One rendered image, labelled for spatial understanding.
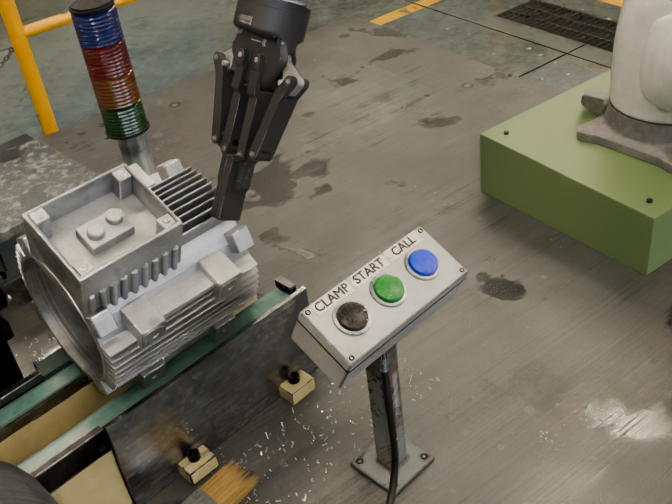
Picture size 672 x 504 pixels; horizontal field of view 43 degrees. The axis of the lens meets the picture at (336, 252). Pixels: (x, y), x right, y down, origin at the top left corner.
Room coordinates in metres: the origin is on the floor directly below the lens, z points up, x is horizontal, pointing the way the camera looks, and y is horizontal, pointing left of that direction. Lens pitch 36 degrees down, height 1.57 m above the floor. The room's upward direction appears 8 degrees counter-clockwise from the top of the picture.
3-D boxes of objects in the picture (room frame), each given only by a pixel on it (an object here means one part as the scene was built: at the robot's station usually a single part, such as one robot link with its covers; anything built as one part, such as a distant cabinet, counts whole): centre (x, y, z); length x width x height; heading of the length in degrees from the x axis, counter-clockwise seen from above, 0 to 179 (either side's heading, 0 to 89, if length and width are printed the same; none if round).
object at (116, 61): (1.11, 0.27, 1.14); 0.06 x 0.06 x 0.04
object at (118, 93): (1.11, 0.27, 1.10); 0.06 x 0.06 x 0.04
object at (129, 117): (1.11, 0.27, 1.05); 0.06 x 0.06 x 0.04
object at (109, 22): (1.11, 0.27, 1.19); 0.06 x 0.06 x 0.04
